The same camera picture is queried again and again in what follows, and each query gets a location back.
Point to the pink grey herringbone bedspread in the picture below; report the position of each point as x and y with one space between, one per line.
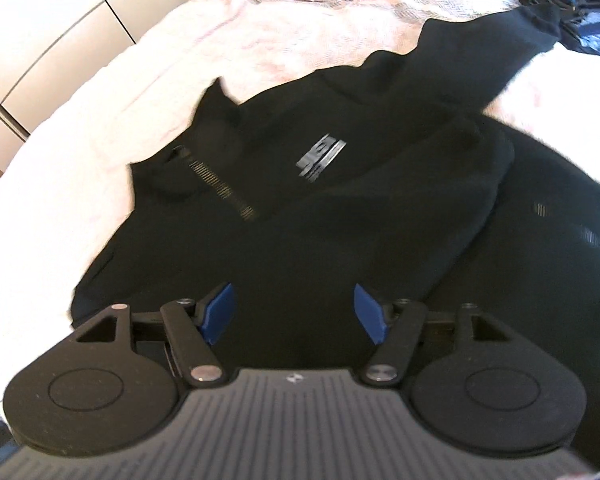
80 210

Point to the white wardrobe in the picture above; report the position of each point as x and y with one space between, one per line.
40 25

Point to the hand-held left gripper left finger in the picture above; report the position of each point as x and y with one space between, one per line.
220 310

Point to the black zippered garment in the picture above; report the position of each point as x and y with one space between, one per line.
555 285

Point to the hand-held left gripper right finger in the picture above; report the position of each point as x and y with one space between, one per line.
370 315

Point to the black zip-neck sweater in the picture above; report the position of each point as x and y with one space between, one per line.
305 220

